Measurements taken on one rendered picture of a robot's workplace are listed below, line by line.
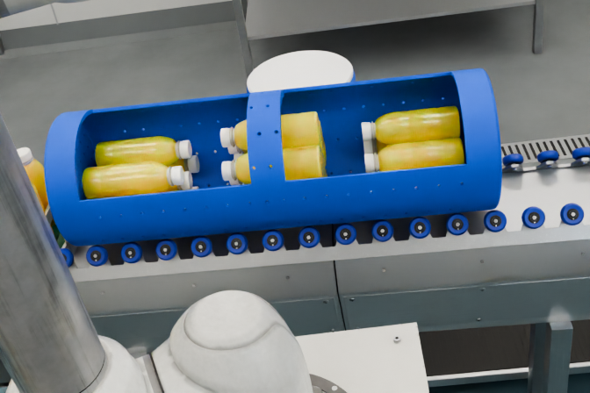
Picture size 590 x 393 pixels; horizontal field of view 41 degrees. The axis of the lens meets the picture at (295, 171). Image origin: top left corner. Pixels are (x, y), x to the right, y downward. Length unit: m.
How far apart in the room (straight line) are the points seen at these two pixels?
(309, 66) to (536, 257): 0.79
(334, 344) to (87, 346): 0.50
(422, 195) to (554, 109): 2.37
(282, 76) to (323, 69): 0.11
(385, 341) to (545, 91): 2.83
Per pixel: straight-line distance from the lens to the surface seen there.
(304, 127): 1.56
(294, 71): 2.07
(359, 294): 1.68
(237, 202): 1.52
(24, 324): 0.83
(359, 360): 1.25
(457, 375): 2.41
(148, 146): 1.69
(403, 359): 1.24
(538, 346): 2.13
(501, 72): 4.14
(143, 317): 1.79
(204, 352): 0.94
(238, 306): 0.97
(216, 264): 1.66
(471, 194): 1.53
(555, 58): 4.27
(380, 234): 1.60
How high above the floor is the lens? 1.99
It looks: 35 degrees down
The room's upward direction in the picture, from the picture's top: 9 degrees counter-clockwise
